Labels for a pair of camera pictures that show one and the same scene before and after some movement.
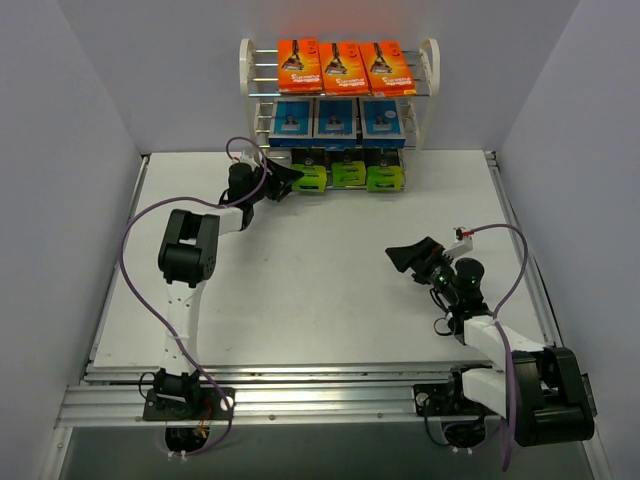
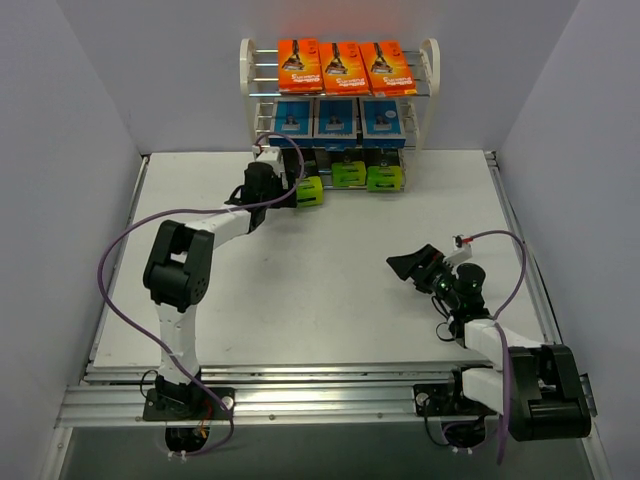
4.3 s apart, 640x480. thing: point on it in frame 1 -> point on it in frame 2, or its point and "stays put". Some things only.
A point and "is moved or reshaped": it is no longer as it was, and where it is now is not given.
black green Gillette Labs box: [384, 169] stays put
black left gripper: [273, 183] -> [282, 185]
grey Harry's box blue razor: [382, 123] stays put
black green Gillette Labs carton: [346, 167] stays put
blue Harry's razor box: [292, 123] stays put
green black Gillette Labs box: [312, 164] is moved or reshaped
